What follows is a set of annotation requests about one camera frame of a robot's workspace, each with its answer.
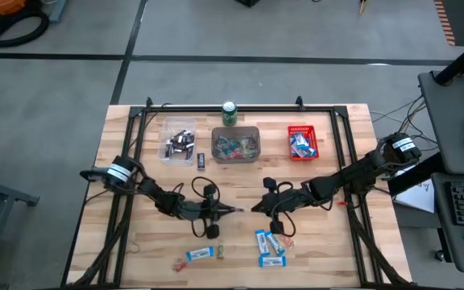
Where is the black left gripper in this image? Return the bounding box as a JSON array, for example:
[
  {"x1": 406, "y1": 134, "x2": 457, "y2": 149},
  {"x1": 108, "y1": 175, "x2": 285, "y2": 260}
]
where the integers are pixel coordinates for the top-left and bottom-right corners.
[{"x1": 201, "y1": 184, "x2": 244, "y2": 240}]

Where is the black camera cable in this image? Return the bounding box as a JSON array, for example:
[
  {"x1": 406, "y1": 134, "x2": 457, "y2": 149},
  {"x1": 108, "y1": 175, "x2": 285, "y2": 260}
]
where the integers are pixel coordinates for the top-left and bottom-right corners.
[
  {"x1": 274, "y1": 180, "x2": 297, "y2": 238},
  {"x1": 190, "y1": 176, "x2": 218, "y2": 238}
]

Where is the dark grey side desk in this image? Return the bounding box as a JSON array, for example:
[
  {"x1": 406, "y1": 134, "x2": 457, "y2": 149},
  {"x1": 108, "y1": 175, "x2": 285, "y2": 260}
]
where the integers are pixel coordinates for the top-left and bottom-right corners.
[
  {"x1": 431, "y1": 172, "x2": 464, "y2": 275},
  {"x1": 418, "y1": 70, "x2": 464, "y2": 176}
]

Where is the black left camera cable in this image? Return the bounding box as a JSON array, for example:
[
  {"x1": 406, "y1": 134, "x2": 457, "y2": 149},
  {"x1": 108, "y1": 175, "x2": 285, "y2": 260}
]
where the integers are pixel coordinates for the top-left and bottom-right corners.
[{"x1": 190, "y1": 176, "x2": 218, "y2": 238}]

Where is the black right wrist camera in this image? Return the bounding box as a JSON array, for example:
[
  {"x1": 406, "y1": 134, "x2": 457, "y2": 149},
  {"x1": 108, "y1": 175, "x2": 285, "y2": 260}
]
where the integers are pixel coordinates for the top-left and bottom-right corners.
[{"x1": 282, "y1": 188, "x2": 313, "y2": 211}]

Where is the clear plastic bin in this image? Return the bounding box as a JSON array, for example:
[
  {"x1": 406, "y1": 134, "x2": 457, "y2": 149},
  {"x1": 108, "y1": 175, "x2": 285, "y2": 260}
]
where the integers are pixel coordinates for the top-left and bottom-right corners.
[{"x1": 158, "y1": 117, "x2": 198, "y2": 167}]

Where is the green soda can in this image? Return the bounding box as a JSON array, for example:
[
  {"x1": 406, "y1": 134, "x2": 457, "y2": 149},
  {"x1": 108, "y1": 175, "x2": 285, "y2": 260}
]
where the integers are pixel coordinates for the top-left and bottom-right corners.
[{"x1": 221, "y1": 100, "x2": 239, "y2": 128}]

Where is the red plastic basket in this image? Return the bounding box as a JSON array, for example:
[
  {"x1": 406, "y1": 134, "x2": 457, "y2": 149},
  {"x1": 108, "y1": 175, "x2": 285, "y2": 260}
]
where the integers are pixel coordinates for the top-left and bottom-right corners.
[{"x1": 287, "y1": 124, "x2": 321, "y2": 162}]

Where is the grey translucent plastic bin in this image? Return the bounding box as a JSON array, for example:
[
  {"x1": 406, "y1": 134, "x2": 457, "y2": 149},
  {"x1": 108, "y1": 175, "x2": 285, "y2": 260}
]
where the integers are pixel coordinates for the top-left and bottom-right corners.
[{"x1": 210, "y1": 126, "x2": 262, "y2": 164}]

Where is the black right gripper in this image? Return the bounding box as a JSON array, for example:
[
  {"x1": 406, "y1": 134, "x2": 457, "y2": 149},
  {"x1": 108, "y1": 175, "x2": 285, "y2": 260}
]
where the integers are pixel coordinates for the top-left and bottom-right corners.
[{"x1": 250, "y1": 176, "x2": 286, "y2": 236}]

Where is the black right camera cable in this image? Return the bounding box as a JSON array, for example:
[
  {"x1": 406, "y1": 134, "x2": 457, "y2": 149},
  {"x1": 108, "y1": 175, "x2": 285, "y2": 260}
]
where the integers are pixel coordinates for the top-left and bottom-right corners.
[{"x1": 274, "y1": 180, "x2": 297, "y2": 238}]

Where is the orange ring pop candy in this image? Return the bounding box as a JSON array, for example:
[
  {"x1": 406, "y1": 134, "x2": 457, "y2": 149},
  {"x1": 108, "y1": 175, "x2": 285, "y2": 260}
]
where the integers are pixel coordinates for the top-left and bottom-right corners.
[{"x1": 278, "y1": 234, "x2": 296, "y2": 249}]

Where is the orange vacuum with hose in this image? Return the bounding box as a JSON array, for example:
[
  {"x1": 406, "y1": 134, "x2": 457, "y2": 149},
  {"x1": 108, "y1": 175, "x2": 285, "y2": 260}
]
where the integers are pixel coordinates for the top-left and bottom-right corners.
[{"x1": 0, "y1": 0, "x2": 52, "y2": 48}]

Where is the black stand pole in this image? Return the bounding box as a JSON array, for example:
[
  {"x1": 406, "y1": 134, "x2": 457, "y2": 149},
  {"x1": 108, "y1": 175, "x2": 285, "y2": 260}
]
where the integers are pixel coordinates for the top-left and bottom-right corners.
[{"x1": 434, "y1": 31, "x2": 464, "y2": 87}]

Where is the white paper sheet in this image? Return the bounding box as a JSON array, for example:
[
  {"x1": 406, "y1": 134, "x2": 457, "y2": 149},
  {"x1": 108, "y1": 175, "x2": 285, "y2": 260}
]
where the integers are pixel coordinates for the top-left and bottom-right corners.
[{"x1": 392, "y1": 176, "x2": 437, "y2": 215}]

